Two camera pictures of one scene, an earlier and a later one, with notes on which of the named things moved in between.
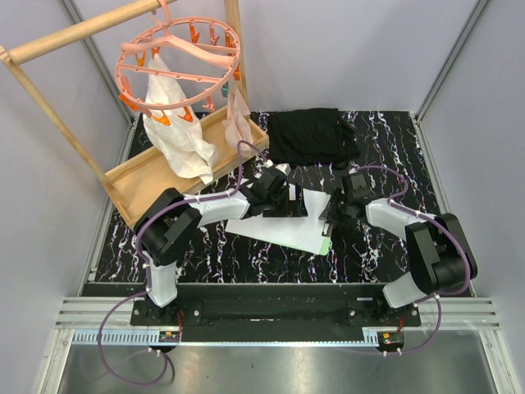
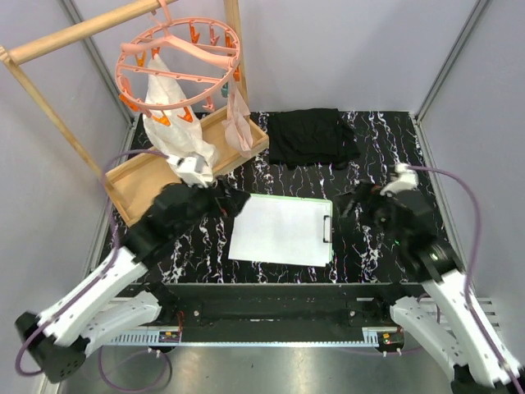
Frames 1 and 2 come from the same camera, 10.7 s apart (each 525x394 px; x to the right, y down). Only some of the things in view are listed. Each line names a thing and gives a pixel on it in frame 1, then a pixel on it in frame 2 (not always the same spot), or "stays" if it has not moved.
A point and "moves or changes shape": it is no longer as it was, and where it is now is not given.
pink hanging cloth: x=237 y=124 stays
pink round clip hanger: x=178 y=65 stays
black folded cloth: x=300 y=136 stays
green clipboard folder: x=325 y=246 moves or changes shape
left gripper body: x=280 y=206 → x=204 y=203
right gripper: x=329 y=212 → x=344 y=202
